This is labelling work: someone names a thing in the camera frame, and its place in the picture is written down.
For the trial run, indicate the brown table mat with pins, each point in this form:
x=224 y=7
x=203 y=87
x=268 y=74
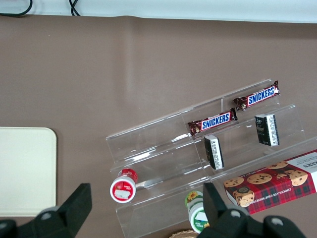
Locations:
x=74 y=74

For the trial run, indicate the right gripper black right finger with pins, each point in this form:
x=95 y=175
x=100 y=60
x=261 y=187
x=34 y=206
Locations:
x=230 y=223

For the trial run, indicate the wicker basket holding foil trays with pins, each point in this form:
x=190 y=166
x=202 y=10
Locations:
x=183 y=234

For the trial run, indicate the Snickers chocolate bar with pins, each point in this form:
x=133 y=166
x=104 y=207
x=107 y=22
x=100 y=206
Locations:
x=215 y=121
x=260 y=96

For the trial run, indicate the red tartan cookie box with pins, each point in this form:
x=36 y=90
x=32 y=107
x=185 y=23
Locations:
x=277 y=188

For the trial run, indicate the red lidded yogurt cup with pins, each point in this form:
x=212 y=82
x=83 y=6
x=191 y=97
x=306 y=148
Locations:
x=123 y=189

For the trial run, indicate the cream plastic serving tray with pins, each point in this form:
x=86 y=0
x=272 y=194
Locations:
x=24 y=171

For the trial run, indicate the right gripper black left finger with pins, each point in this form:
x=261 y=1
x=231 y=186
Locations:
x=64 y=218

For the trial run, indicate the small black white box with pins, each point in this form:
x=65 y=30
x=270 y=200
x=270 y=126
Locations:
x=214 y=152
x=267 y=130

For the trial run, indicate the green lidded yogurt cup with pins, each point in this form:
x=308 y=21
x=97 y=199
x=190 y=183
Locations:
x=195 y=210

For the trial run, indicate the clear acrylic stepped display stand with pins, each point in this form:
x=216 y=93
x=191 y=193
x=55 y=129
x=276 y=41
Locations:
x=153 y=148

